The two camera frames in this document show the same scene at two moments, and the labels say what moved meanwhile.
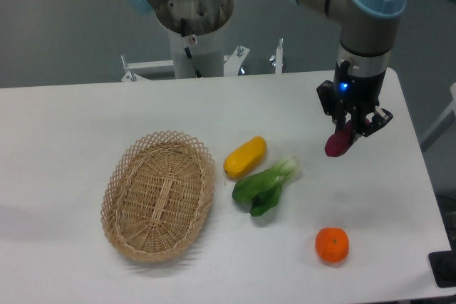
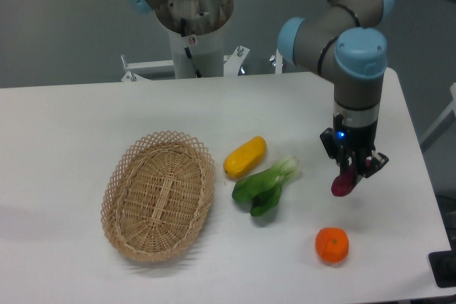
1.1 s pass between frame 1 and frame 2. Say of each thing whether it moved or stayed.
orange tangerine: stayed
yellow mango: stayed
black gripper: moved
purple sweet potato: moved
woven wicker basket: stayed
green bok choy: stayed
